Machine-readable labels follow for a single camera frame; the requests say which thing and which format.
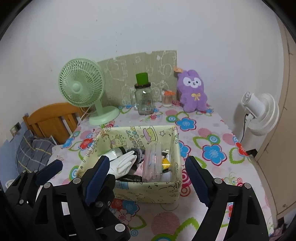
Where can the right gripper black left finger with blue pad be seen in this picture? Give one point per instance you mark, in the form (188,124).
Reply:
(79,210)

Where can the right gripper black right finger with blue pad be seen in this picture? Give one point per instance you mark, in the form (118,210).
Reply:
(247,220)

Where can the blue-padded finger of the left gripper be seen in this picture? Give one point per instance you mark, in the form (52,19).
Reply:
(48,172)

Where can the clear plastic packet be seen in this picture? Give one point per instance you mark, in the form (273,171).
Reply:
(152,167)

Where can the green tissue paper pack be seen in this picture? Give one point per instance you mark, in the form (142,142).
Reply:
(116,152)

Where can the pink wet wipes pack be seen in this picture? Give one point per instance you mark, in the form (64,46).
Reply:
(139,171)

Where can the grey knitted soft item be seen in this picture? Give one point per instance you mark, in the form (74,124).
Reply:
(139,153)

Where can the grey plaid pillow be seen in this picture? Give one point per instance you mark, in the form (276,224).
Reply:
(33,154)

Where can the white glove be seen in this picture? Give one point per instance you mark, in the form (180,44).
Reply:
(122,165)

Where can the beige wooden door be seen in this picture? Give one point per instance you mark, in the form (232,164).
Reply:
(276,157)

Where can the yellow cartoon fabric storage box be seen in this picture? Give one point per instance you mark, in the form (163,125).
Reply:
(168,189)

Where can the floral tablecloth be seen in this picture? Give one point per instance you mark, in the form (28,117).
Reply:
(203,135)

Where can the yellow cartoon tissue pack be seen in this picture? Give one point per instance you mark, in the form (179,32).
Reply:
(166,162)

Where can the green desk fan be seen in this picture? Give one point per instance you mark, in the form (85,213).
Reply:
(81,82)

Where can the white standing fan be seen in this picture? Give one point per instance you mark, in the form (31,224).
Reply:
(263,112)

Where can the glass mason jar mug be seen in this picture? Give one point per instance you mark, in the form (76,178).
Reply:
(141,98)

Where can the green plastic cup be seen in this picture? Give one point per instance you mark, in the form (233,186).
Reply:
(142,78)

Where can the cotton swab jar orange lid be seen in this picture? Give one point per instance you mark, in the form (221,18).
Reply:
(167,97)

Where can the purple plush bunny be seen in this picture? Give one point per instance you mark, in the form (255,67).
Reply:
(191,89)

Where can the wall power outlet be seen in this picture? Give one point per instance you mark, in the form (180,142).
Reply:
(15,129)

